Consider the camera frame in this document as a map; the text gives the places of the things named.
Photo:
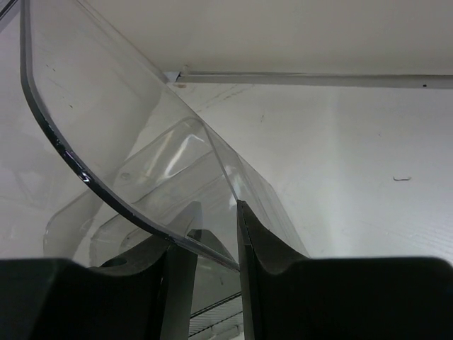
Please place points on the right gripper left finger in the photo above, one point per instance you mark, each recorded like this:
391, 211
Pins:
151, 295

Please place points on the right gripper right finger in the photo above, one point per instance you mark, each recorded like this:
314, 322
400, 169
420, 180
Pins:
271, 274

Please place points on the clear acrylic drawer organizer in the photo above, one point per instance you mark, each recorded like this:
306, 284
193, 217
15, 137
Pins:
98, 154

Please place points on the right aluminium rail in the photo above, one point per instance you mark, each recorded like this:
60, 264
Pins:
392, 81

